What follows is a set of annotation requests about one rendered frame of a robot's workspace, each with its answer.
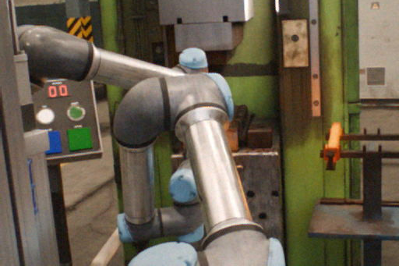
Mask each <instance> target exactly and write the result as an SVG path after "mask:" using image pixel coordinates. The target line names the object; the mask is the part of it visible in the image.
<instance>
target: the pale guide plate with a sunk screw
mask: <svg viewBox="0 0 399 266"><path fill-rule="evenodd" d="M281 24H283V45H284V68H300V66H306V67H309V60H308V32H307V20H285V21H281Z"/></svg>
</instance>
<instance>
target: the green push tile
mask: <svg viewBox="0 0 399 266"><path fill-rule="evenodd" d="M67 132H68V138H69V150H70V151H81V150H86V149H93V143H92V137H91V132H90V127H86V128H79V129H68V130H67Z"/></svg>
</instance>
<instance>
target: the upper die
mask: <svg viewBox="0 0 399 266"><path fill-rule="evenodd" d="M242 40H243V32H242V22H228V21H225V22H223V23H190V24H182V23H180V24H175V43H176V52H183V51H184V50H187V48H199V49H200V50H201V51H227V50H228V49H234V48H235V47H236V46H237V45H238V44H239V43H240V42H241V41H242Z"/></svg>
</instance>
